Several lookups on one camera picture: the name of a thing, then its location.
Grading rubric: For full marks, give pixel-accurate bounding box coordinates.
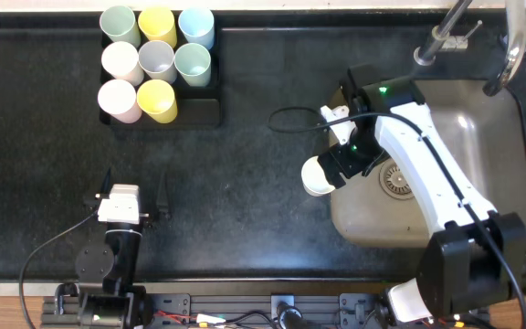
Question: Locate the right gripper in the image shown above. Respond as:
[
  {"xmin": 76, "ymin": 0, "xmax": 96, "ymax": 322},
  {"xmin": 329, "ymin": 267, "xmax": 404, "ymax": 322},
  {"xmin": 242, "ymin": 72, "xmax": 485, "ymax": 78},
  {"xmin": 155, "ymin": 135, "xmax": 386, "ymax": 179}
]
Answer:
[{"xmin": 317, "ymin": 146, "xmax": 360, "ymax": 189}]

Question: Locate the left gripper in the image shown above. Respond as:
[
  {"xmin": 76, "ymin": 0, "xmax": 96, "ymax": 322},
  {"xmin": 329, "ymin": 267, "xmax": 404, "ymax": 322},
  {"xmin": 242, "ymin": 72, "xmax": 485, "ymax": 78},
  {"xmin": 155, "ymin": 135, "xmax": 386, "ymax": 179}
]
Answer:
[{"xmin": 100, "ymin": 166, "xmax": 172, "ymax": 229}]

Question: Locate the steel sink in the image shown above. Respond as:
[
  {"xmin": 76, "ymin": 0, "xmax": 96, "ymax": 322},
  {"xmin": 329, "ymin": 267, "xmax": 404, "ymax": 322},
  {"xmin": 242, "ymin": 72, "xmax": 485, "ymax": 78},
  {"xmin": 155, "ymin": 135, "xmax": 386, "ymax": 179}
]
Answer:
[{"xmin": 328, "ymin": 78, "xmax": 526, "ymax": 250}]

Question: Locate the pink cup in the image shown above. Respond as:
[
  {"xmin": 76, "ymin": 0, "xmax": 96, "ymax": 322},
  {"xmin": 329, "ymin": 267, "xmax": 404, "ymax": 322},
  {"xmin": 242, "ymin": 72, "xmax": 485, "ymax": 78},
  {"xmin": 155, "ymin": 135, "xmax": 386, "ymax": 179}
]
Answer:
[{"xmin": 97, "ymin": 79, "xmax": 143, "ymax": 124}]

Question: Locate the yellow cup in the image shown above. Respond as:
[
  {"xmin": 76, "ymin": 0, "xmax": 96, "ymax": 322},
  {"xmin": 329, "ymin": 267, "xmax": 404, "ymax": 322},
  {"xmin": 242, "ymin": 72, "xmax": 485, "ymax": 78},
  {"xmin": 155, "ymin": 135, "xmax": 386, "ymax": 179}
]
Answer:
[
  {"xmin": 137, "ymin": 5, "xmax": 178, "ymax": 49},
  {"xmin": 135, "ymin": 79, "xmax": 179, "ymax": 125}
]

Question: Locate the black tray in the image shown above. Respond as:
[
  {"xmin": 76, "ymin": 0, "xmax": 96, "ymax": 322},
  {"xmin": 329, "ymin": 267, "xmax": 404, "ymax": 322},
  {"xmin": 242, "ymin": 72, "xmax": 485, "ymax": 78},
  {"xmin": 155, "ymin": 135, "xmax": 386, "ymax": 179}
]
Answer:
[{"xmin": 98, "ymin": 8, "xmax": 222, "ymax": 129}]

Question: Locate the grey cup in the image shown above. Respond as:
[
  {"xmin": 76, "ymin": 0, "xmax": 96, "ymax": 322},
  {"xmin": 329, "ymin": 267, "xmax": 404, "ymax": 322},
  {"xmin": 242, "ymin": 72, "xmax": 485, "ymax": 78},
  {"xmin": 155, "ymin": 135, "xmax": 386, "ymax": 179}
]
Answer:
[{"xmin": 137, "ymin": 39, "xmax": 178, "ymax": 85}]

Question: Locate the pale green cup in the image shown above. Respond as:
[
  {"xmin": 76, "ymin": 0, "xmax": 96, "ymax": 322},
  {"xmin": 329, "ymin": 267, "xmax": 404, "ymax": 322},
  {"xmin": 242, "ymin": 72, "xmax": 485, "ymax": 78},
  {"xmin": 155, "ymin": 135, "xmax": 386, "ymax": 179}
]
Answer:
[{"xmin": 99, "ymin": 5, "xmax": 142, "ymax": 48}]

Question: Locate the light blue cup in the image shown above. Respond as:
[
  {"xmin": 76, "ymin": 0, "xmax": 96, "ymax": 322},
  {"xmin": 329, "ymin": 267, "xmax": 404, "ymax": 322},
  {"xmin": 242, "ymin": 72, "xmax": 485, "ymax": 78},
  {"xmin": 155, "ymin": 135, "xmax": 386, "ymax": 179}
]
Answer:
[{"xmin": 177, "ymin": 6, "xmax": 216, "ymax": 50}]

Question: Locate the steel tap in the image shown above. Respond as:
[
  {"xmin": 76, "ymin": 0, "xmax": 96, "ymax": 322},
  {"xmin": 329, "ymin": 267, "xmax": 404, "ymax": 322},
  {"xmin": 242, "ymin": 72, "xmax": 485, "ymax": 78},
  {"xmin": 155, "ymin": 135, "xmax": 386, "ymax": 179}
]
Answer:
[{"xmin": 412, "ymin": 0, "xmax": 526, "ymax": 98}]

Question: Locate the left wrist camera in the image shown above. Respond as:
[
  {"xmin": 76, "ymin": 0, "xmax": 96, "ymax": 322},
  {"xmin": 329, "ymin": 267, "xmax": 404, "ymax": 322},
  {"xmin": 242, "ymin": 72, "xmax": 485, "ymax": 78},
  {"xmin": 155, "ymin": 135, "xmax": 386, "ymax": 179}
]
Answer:
[{"xmin": 96, "ymin": 183, "xmax": 150, "ymax": 226}]

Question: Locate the mounting rail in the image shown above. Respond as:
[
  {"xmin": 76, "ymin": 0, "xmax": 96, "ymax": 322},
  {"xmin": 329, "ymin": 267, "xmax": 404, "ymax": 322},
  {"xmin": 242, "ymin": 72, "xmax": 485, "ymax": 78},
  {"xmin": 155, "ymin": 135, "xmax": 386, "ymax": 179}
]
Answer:
[{"xmin": 41, "ymin": 292, "xmax": 492, "ymax": 329}]

